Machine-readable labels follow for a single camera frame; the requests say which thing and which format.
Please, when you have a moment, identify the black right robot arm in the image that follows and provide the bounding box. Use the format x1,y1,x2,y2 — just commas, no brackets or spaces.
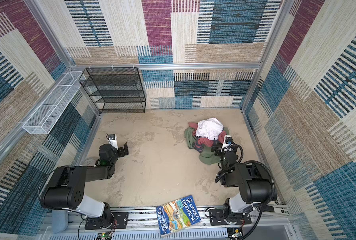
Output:
208,135,277,226

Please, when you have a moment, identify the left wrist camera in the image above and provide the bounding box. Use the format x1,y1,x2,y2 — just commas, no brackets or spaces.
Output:
106,134,118,149

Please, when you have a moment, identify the green t-shirt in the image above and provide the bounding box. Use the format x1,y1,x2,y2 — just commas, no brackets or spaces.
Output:
184,125,230,166

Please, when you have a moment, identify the black wire mesh shelf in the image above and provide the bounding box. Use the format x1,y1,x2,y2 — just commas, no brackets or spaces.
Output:
79,67,147,114

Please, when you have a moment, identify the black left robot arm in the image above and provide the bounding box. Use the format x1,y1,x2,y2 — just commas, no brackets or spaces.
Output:
39,143,129,231

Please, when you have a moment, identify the pink red t-shirt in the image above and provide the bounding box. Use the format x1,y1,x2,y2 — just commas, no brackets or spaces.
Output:
184,122,229,152

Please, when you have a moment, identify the white wire mesh basket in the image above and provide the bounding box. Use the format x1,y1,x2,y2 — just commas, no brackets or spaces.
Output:
22,72,82,135

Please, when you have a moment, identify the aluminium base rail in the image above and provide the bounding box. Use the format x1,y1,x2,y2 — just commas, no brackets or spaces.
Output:
36,206,302,240

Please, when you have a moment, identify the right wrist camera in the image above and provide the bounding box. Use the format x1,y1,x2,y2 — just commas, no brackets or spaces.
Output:
221,135,234,153

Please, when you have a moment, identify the white cloth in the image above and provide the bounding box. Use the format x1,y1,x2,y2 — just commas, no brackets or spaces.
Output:
195,118,224,140

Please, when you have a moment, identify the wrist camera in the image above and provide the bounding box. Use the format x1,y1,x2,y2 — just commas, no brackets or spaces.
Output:
106,134,118,149
221,135,234,153

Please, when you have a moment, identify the treehouse storey book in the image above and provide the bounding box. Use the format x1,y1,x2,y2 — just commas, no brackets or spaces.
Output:
156,195,201,237

